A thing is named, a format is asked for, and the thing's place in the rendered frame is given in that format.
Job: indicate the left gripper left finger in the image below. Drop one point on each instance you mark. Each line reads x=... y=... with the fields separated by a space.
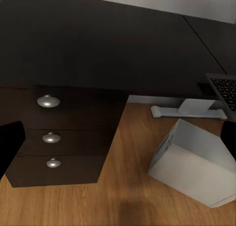
x=12 y=137

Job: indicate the cabinet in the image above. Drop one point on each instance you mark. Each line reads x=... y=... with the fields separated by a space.
x=68 y=134

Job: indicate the keyboard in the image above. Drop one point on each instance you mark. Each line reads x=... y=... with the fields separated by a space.
x=225 y=88

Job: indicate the desk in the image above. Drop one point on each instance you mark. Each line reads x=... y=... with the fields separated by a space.
x=101 y=46

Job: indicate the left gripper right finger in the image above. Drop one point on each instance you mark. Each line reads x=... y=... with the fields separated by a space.
x=228 y=136

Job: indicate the desktop computer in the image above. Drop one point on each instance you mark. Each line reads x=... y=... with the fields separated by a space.
x=196 y=163

